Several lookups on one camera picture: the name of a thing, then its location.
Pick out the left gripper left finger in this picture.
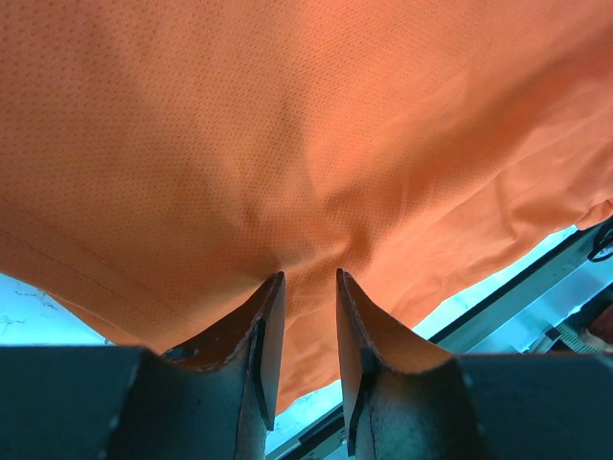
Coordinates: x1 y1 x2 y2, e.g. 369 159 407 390
1 272 285 459

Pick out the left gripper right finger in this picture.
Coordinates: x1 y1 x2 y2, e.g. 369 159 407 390
336 270 612 459

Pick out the orange t shirt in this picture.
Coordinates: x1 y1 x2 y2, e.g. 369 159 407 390
1 1 612 410

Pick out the aluminium rail frame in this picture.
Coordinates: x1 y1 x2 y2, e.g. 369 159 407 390
265 221 612 459

